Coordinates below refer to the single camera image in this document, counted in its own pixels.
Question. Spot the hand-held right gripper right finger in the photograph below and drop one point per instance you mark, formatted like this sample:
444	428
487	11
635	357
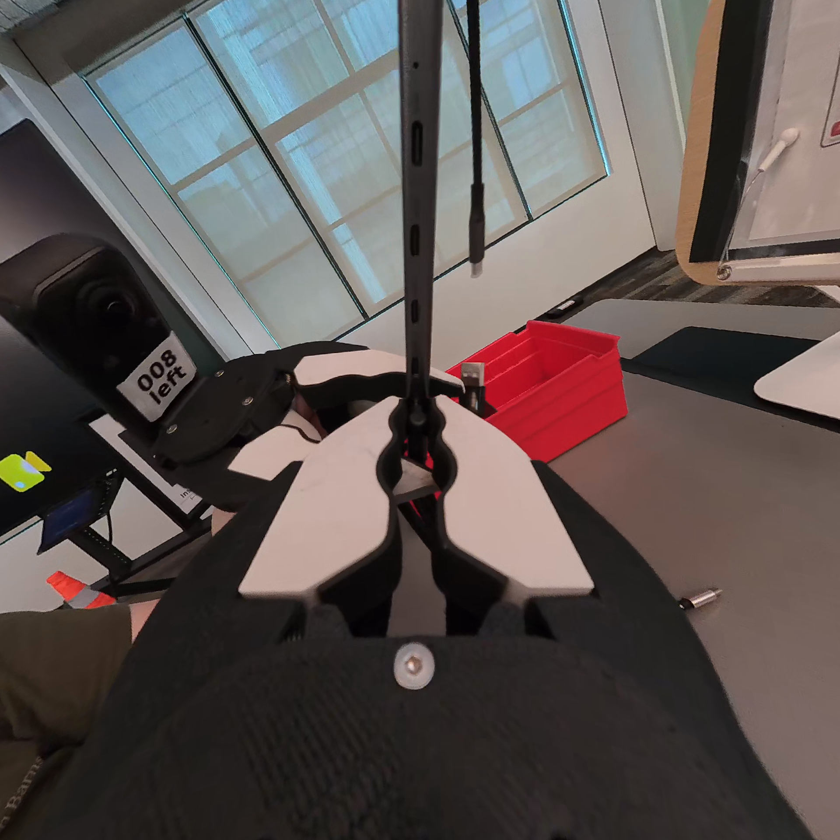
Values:
512	518

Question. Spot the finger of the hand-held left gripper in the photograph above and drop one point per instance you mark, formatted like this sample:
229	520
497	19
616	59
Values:
269	456
354	371

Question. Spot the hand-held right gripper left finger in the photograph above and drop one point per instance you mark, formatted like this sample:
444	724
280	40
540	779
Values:
315	518

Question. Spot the red plastic bin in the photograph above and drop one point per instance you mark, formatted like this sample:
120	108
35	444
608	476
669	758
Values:
577	407

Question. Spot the black usb-a plug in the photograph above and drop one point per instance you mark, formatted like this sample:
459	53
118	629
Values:
474	394

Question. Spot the black metal screen stand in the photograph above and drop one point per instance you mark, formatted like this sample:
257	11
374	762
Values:
118	558

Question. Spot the small blue tablet screen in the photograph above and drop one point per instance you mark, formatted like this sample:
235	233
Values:
69	522

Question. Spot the small silver adapter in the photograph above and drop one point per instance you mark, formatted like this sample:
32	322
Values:
702	598

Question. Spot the orange reflective cone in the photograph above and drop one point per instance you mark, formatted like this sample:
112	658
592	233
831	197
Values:
79	590

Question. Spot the large paned window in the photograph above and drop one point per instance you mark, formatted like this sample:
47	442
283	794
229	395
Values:
229	164

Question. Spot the dark green desk mat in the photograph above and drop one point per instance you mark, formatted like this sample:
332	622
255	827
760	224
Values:
709	361

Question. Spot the black display screen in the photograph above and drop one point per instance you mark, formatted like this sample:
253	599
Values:
39	197

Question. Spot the person's olive green shirt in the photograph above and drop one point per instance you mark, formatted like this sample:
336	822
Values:
52	669

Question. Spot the wooden-edged sign stand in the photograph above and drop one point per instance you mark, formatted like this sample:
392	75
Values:
728	131

